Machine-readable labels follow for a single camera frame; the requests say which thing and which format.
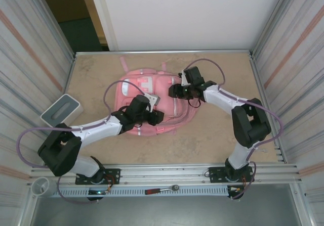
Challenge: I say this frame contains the pink backpack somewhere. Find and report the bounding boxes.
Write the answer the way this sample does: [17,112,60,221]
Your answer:
[113,56,195,138]

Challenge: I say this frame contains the aluminium table edge bar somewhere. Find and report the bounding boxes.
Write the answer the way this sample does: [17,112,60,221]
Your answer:
[74,50,254,58]

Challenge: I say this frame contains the grey white tissue box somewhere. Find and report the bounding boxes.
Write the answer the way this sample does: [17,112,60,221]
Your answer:
[40,94,84,127]

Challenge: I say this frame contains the small black electronics board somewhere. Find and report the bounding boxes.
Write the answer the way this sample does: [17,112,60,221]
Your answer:
[87,188,109,202]
[227,185,245,201]

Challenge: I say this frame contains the white plastic cup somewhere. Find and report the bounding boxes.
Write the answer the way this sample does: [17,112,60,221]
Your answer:
[32,177,55,195]

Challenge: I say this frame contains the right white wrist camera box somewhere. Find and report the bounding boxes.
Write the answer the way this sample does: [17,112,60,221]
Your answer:
[178,70,189,85]

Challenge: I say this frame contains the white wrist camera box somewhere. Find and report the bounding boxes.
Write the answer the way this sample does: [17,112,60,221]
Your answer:
[144,92,161,107]
[178,70,189,85]

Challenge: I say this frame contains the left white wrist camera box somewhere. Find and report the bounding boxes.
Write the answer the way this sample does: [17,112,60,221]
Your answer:
[144,92,161,107]

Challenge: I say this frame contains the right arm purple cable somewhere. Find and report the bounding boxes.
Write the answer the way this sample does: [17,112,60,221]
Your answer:
[186,58,284,201]

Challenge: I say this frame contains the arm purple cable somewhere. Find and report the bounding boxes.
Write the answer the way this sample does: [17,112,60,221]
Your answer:
[186,58,284,201]
[16,80,152,205]

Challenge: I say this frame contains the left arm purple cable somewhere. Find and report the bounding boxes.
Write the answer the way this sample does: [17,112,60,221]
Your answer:
[16,80,152,205]

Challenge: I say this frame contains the aluminium mounting rail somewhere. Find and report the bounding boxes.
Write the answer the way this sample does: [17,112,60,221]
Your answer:
[30,163,303,185]

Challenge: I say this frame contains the red handled ratchet wrench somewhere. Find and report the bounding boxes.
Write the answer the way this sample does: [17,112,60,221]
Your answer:
[144,184,180,195]

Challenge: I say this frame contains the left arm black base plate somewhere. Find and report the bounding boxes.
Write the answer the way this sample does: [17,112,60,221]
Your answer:
[75,168,121,186]

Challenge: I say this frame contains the slotted grey cable duct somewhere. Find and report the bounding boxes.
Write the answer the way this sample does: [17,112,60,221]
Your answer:
[55,185,230,198]

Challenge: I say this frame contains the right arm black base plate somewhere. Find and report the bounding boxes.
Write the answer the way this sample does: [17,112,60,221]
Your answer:
[209,165,255,184]

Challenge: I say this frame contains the white door frame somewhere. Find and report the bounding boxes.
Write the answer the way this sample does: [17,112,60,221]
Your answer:
[87,0,118,52]

